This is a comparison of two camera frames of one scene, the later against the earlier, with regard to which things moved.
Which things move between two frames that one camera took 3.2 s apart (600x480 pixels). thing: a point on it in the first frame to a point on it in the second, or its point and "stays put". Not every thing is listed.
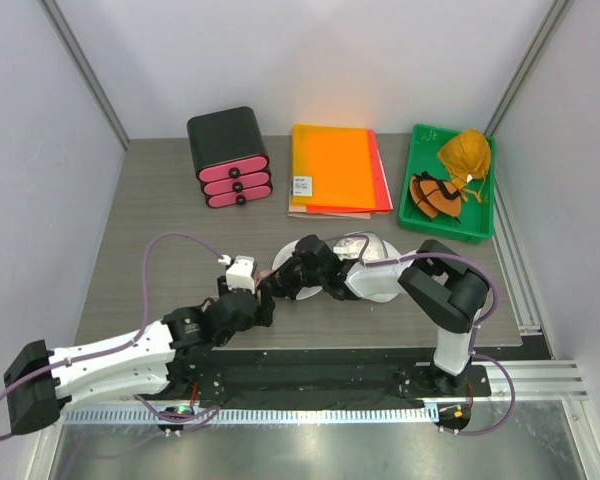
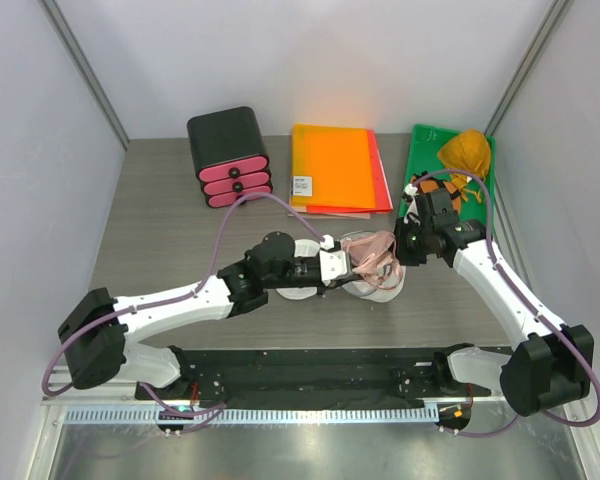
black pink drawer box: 228,156 stays put
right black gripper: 281,281 to 404,257
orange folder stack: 337,172 stays put
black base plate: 319,374 stays put
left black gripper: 263,315 to 322,287
